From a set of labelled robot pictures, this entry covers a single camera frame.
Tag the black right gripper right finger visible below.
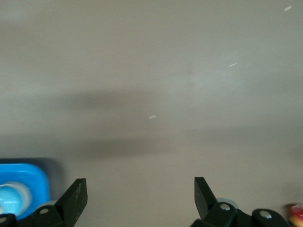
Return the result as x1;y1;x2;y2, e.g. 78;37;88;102
190;176;292;227

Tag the blue plastic tray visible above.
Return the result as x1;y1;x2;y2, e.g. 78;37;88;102
0;163;52;221

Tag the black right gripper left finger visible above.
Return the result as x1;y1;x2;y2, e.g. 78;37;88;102
0;178;88;227

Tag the blue dome desk bell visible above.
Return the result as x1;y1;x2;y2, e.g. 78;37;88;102
0;181;33;216

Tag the red emergency stop orange base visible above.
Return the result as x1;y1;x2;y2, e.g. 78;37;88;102
285;203;303;224

